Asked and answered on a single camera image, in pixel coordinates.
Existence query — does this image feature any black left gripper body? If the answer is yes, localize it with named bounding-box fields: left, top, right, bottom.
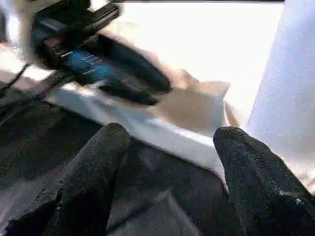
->
left=31, top=0, right=123, bottom=72

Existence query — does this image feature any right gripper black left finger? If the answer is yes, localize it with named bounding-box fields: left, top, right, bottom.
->
left=0, top=123, right=131, bottom=236

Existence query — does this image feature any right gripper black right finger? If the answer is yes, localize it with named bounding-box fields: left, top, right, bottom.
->
left=213, top=126, right=315, bottom=236

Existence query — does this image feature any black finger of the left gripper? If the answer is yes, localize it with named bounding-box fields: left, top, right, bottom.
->
left=96, top=33, right=173, bottom=95
left=66, top=49, right=162, bottom=106

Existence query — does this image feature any white plastic table top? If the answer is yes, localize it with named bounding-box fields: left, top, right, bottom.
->
left=0, top=2, right=315, bottom=193

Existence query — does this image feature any white plastic table leg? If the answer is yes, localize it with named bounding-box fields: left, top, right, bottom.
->
left=245, top=0, right=315, bottom=170

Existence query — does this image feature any black plastic mat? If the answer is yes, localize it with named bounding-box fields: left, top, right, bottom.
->
left=0, top=86, right=247, bottom=236

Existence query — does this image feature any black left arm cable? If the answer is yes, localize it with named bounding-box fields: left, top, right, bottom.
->
left=0, top=63, right=74, bottom=116

